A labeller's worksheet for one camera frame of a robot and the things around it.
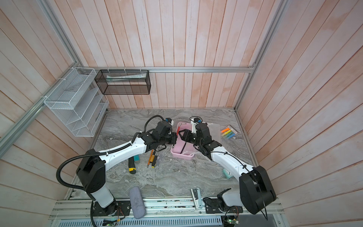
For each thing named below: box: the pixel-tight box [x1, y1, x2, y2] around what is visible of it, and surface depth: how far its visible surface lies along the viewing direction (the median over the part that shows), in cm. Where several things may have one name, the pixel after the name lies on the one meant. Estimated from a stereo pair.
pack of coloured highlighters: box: [220, 124, 239, 140], surface depth 106 cm
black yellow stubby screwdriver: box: [128, 156, 137, 175], surface depth 87 cm
